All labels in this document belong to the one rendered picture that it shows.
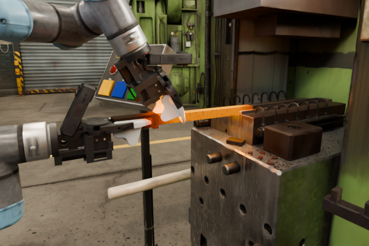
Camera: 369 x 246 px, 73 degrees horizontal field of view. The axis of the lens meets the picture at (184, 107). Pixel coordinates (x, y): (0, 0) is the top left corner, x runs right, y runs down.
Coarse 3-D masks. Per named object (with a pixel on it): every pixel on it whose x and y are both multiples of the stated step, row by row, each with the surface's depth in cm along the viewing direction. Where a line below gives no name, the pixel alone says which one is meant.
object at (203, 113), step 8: (152, 112) 61; (184, 112) 64; (192, 112) 64; (200, 112) 65; (208, 112) 66; (216, 112) 68; (224, 112) 69; (232, 112) 70; (112, 120) 56; (120, 120) 55; (152, 120) 59; (160, 120) 60; (176, 120) 62; (192, 120) 64
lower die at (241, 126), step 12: (264, 108) 74; (300, 108) 78; (312, 108) 78; (324, 108) 80; (336, 108) 83; (216, 120) 81; (228, 120) 76; (240, 120) 71; (252, 120) 67; (228, 132) 76; (240, 132) 71; (252, 132) 67; (252, 144) 68
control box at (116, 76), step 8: (152, 48) 107; (160, 48) 105; (168, 48) 105; (112, 56) 121; (112, 64) 119; (104, 72) 120; (168, 72) 107; (112, 80) 114; (120, 80) 111; (112, 88) 112; (96, 96) 117; (104, 96) 113; (120, 104) 113; (128, 104) 106; (136, 104) 101; (152, 104) 101
